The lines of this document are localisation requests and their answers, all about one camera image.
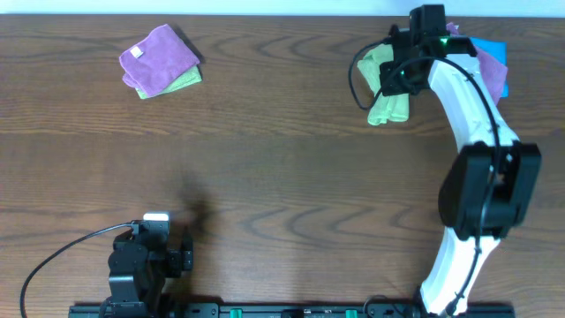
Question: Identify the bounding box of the left black camera cable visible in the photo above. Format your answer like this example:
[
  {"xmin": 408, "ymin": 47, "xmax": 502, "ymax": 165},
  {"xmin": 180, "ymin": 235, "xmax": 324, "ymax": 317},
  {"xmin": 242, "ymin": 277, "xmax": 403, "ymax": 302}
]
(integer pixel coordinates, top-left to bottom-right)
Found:
[{"xmin": 19, "ymin": 222, "xmax": 136, "ymax": 318}]

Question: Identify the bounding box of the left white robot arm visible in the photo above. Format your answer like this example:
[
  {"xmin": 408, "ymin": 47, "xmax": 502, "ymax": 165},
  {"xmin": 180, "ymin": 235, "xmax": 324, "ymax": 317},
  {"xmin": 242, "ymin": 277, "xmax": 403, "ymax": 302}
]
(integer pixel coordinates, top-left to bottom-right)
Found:
[{"xmin": 108, "ymin": 220, "xmax": 193, "ymax": 310}]

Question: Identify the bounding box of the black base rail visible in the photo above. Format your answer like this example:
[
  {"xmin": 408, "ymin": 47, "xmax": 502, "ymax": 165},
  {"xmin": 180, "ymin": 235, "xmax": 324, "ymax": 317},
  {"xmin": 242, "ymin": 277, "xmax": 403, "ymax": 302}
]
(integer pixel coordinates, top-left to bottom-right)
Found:
[{"xmin": 68, "ymin": 302, "xmax": 516, "ymax": 318}]

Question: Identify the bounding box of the folded green cloth under purple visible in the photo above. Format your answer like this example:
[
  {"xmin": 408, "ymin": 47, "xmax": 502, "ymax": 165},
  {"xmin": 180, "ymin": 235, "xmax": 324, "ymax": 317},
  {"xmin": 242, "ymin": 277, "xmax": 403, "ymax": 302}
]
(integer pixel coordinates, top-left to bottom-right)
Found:
[{"xmin": 157, "ymin": 66, "xmax": 202, "ymax": 95}]

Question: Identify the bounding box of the right black camera cable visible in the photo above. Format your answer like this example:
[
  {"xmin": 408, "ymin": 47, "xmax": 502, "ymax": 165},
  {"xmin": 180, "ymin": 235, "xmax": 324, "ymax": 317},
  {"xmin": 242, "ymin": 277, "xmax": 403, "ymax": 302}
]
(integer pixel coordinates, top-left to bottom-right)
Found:
[{"xmin": 348, "ymin": 38, "xmax": 394, "ymax": 111}]

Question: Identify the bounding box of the green microfiber cloth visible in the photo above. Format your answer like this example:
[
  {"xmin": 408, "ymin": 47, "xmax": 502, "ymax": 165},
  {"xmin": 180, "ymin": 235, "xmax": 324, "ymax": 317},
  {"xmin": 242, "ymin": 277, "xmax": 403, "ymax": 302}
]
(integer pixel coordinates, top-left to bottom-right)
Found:
[{"xmin": 357, "ymin": 44, "xmax": 410, "ymax": 126}]

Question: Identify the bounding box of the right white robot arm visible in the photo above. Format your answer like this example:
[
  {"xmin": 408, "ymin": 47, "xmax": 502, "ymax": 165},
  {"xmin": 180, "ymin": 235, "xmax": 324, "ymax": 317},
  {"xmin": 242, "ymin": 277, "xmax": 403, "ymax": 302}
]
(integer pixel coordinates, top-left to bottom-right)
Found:
[{"xmin": 376, "ymin": 4, "xmax": 541, "ymax": 317}]

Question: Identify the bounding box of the purple cloth on blue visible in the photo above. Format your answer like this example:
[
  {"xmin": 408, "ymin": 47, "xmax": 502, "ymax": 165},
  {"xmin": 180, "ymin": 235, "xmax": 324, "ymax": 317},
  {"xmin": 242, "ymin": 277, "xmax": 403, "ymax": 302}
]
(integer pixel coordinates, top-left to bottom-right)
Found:
[{"xmin": 445, "ymin": 21, "xmax": 509, "ymax": 106}]

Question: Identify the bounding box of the black camera cable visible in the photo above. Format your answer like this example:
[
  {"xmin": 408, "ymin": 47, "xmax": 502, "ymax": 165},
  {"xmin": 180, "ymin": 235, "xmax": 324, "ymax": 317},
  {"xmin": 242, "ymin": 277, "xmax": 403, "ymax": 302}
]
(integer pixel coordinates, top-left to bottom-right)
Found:
[
  {"xmin": 19, "ymin": 222, "xmax": 136, "ymax": 318},
  {"xmin": 348, "ymin": 38, "xmax": 394, "ymax": 111}
]

